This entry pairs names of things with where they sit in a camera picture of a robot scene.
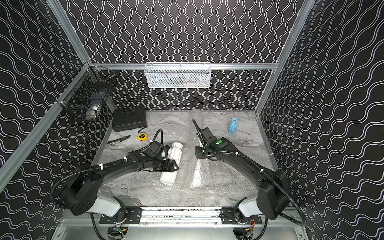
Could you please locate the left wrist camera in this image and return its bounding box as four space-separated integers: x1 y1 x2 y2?
145 141 170 160

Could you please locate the black plastic tool case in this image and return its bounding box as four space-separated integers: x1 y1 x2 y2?
112 106 147 132

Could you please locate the light blue ribbed vase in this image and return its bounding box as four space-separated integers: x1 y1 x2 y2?
228 118 238 134

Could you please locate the white mesh basket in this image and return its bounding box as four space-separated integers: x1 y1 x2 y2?
144 62 212 89

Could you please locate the white ribbed vase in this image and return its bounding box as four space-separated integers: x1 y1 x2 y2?
160 142 183 185

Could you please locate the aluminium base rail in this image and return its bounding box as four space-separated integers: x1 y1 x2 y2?
61 206 301 227

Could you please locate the black wire basket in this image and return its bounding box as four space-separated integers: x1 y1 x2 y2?
58 65 117 121

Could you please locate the wrapped item in black basket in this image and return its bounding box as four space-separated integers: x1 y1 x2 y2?
85 93 103 120

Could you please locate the bubble wrap roll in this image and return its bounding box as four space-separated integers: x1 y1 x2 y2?
188 109 202 129

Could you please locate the yellow tape measure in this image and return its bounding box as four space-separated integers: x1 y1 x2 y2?
137 133 148 142

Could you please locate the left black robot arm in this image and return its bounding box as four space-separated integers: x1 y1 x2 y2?
49 151 179 224

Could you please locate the clear bubble wrap sheet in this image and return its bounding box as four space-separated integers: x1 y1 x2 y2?
212 145 277 189
133 144 212 194

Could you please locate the black utility knife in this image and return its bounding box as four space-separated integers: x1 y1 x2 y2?
107 135 131 145

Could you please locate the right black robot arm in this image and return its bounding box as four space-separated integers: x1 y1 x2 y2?
195 145 307 226

